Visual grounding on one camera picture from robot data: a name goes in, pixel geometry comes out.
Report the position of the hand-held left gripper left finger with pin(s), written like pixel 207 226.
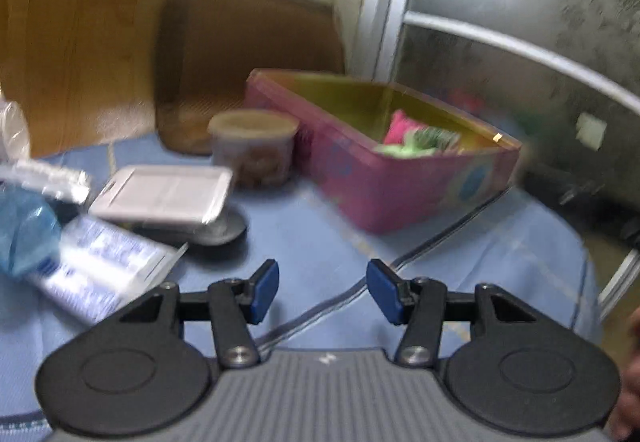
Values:
pixel 264 293

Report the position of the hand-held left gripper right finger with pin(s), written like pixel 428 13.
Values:
pixel 382 292

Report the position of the pink tin box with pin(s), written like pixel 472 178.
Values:
pixel 400 192

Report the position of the clear plastic wrapper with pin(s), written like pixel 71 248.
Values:
pixel 45 179

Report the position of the blue plastic packet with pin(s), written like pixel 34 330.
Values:
pixel 25 232

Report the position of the person's right hand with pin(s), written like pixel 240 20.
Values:
pixel 631 372

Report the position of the black round object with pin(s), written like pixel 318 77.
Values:
pixel 225 229

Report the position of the blue tablecloth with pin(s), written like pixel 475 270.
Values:
pixel 310 232

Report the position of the clear plastic snack jar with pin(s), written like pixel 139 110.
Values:
pixel 250 156

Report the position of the white and blue tissue pack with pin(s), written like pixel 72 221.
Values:
pixel 100 267

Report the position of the pink fluffy cloth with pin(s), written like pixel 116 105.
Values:
pixel 402 126

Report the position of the brown chair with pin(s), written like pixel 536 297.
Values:
pixel 240 46

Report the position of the frosted glass sliding door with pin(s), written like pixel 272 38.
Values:
pixel 500 71

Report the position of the white sticker on glass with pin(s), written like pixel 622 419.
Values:
pixel 591 131

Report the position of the clear bag of cups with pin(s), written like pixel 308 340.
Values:
pixel 12 131

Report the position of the wooden wall panel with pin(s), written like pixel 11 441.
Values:
pixel 75 21

